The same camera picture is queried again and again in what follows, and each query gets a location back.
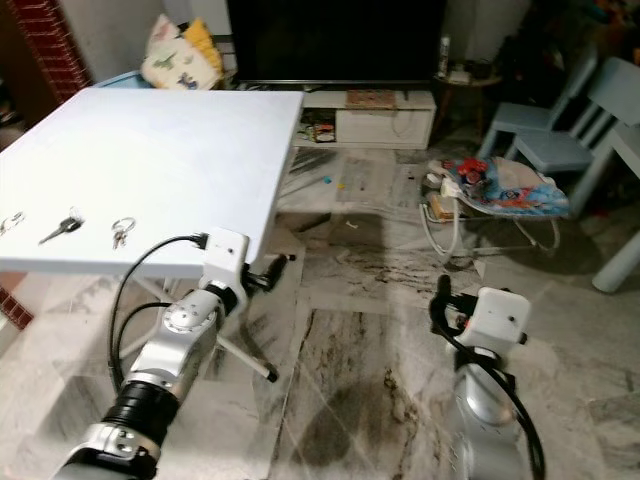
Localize white printed pillow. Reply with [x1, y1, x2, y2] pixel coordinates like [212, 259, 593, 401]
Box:
[142, 14, 223, 91]

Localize pale blue wooden chair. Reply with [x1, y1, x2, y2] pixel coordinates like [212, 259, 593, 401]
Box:
[505, 57, 640, 216]
[478, 45, 601, 161]

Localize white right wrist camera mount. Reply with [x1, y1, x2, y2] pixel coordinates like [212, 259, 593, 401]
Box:
[472, 287, 531, 346]

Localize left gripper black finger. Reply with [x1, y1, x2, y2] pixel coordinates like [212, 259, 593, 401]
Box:
[260, 253, 297, 289]

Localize small silver key bunch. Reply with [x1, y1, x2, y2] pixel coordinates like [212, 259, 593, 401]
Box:
[0, 212, 26, 236]

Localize white television cabinet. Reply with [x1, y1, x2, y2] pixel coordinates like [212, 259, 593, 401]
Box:
[300, 88, 437, 151]

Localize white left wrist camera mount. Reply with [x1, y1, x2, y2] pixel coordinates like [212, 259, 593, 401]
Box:
[202, 228, 251, 297]

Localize black flat screen television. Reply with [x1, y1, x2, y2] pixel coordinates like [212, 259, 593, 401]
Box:
[226, 0, 448, 84]

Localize dark wooden side table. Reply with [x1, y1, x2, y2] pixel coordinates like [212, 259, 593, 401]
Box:
[435, 68, 503, 131]

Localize patterned flat box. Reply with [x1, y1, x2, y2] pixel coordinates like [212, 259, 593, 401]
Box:
[345, 90, 399, 109]

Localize long black left arm cable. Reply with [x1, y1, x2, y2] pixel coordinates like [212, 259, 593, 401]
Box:
[107, 233, 211, 401]

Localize light blue plastic table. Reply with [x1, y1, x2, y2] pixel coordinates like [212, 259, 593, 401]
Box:
[95, 72, 151, 89]

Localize colourful baby bouncer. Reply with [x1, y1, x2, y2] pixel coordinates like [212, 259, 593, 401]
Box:
[420, 155, 573, 263]

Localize black-headed car key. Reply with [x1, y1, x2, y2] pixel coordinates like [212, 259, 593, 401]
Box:
[38, 210, 86, 246]

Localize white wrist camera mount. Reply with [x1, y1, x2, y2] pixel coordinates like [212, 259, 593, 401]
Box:
[202, 228, 251, 297]
[472, 287, 531, 346]

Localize silver keys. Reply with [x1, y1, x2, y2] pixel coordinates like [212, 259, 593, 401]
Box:
[110, 216, 137, 251]

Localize yellow pillow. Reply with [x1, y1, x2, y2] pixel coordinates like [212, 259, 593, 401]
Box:
[182, 17, 225, 76]

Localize short black left arm cable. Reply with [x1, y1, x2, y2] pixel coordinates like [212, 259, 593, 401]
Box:
[112, 302, 173, 396]

